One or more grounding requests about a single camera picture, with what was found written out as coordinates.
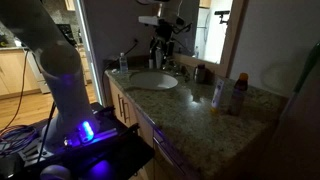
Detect metal cabinet door handle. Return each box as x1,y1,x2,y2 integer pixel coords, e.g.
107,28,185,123
116,93,124,118
122,98,131,124

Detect blue cable bundle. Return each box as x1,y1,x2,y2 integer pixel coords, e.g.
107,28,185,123
0,124,39,158

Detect white tube with yellow cap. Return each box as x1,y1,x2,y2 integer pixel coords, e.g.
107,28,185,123
210,78,225,113

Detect grey round knob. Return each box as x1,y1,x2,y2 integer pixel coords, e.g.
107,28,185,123
39,164,72,180

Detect black hanging cable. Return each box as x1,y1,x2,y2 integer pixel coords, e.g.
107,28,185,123
0,49,30,135

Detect white door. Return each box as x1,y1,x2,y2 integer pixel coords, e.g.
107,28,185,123
73,0,105,106

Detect green mop pole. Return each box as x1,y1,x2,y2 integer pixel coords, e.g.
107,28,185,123
279,39,320,128

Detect white kitchen appliance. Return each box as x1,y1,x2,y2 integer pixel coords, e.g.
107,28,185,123
26,49,52,95

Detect black wall power cord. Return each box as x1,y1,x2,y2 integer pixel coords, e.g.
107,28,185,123
102,38,140,73

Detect dark kitchen appliance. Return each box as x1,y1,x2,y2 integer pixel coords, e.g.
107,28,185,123
54,23,80,48

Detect white oval sink basin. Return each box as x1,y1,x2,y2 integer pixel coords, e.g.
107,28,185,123
129,70,180,91

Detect thin black cable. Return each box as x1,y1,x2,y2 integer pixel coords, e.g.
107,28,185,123
35,101,58,165

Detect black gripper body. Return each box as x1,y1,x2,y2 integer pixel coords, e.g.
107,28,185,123
154,19,176,45

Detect brown spray bottle orange cap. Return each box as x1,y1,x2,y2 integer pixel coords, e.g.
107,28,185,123
227,72,250,117

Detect dark metal cup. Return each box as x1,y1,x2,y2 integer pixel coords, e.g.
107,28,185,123
194,63,207,85

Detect chrome faucet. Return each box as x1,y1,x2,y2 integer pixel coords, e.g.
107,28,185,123
165,58,192,83

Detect light wood vanity cabinet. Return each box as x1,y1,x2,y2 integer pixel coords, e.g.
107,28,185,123
107,78,201,180

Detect metal drawer handle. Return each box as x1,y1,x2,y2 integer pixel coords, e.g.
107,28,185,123
152,135,188,178

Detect light wood kitchen cabinets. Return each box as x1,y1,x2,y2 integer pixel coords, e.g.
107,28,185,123
0,46,42,100

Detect black robot cart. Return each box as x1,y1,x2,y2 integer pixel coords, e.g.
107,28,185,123
0,101,156,180

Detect clear plastic water bottle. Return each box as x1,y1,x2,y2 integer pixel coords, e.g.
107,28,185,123
118,52,130,75

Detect wood framed wall mirror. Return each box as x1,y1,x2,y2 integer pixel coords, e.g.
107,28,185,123
156,0,250,79

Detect tall slim white tube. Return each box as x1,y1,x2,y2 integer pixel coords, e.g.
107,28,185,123
154,46,164,70

